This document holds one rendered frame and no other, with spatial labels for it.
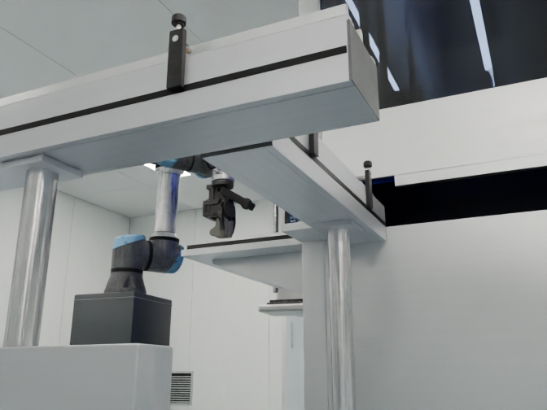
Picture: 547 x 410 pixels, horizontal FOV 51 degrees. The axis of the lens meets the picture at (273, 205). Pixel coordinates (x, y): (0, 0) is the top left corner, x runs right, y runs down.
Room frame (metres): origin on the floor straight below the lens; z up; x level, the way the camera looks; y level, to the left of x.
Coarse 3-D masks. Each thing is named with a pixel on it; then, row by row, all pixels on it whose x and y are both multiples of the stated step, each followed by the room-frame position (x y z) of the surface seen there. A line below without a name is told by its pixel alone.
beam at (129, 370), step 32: (0, 352) 0.85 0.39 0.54; (32, 352) 0.82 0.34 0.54; (64, 352) 0.80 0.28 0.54; (96, 352) 0.77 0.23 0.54; (128, 352) 0.75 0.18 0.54; (160, 352) 0.79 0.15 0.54; (0, 384) 0.85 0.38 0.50; (32, 384) 0.82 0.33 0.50; (64, 384) 0.79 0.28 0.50; (96, 384) 0.77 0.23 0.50; (128, 384) 0.75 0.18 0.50; (160, 384) 0.79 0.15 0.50
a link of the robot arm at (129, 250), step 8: (120, 240) 2.03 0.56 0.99; (128, 240) 2.03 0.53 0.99; (136, 240) 2.04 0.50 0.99; (144, 240) 2.08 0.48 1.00; (112, 248) 2.05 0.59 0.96; (120, 248) 2.03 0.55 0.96; (128, 248) 2.03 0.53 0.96; (136, 248) 2.04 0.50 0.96; (144, 248) 2.06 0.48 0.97; (152, 248) 2.08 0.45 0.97; (112, 256) 2.05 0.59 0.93; (120, 256) 2.03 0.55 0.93; (128, 256) 2.03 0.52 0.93; (136, 256) 2.05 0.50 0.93; (144, 256) 2.06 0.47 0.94; (152, 256) 2.08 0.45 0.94; (112, 264) 2.05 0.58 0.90; (120, 264) 2.03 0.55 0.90; (128, 264) 2.03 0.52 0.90; (136, 264) 2.05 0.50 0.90; (144, 264) 2.08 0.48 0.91
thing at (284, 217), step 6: (282, 210) 2.62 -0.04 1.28; (282, 216) 2.62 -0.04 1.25; (288, 216) 2.61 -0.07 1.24; (294, 216) 2.60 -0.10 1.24; (282, 222) 2.62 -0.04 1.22; (288, 222) 2.61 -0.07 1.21; (294, 222) 2.60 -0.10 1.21; (282, 288) 2.62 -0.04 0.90; (276, 294) 2.64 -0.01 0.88; (282, 294) 2.62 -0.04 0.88; (288, 294) 2.61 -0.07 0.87; (294, 294) 2.61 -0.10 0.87; (300, 294) 2.60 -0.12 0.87
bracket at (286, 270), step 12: (300, 252) 1.62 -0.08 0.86; (216, 264) 1.74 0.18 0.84; (228, 264) 1.72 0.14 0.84; (240, 264) 1.71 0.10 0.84; (252, 264) 1.69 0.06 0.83; (264, 264) 1.67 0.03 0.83; (276, 264) 1.66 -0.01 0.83; (288, 264) 1.64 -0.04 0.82; (300, 264) 1.62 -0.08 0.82; (252, 276) 1.69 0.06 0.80; (264, 276) 1.67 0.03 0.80; (276, 276) 1.66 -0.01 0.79; (288, 276) 1.64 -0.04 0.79; (300, 276) 1.62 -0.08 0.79; (288, 288) 1.64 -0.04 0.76; (300, 288) 1.62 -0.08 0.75
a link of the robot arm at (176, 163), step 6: (192, 156) 1.77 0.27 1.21; (156, 162) 1.88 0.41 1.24; (162, 162) 1.74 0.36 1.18; (168, 162) 1.74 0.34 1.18; (174, 162) 1.75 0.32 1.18; (180, 162) 1.76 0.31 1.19; (186, 162) 1.77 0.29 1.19; (192, 162) 1.78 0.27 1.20; (174, 168) 1.79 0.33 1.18; (180, 168) 1.79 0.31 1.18; (186, 168) 1.79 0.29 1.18
